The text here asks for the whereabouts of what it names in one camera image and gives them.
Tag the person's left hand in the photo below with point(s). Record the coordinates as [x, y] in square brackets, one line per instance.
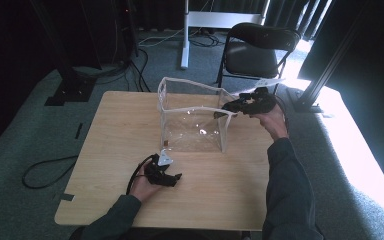
[143, 188]

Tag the clear plastic bag beige trim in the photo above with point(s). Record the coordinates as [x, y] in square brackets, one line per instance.
[186, 133]

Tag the grey tape piece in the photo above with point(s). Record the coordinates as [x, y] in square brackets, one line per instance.
[67, 197]

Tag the white metal desk frame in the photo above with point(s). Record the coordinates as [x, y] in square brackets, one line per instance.
[186, 40]

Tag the person's right hand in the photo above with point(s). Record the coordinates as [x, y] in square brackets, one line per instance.
[275, 123]

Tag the black tape strip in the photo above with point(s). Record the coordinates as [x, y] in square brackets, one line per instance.
[78, 130]

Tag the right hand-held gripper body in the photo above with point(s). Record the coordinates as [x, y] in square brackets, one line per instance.
[260, 103]

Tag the dark equipment rack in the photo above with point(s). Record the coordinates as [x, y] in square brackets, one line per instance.
[110, 33]

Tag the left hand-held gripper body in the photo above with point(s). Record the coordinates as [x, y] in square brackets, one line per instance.
[156, 173]

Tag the black stand with flat base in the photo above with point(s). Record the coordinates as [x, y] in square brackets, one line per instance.
[70, 91]

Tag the black folding chair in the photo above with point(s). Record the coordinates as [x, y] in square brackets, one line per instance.
[251, 58]

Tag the black aluminium profile stand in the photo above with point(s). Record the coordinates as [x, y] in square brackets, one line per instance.
[313, 90]

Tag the dark curtain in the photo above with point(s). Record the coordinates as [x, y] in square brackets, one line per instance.
[363, 100]

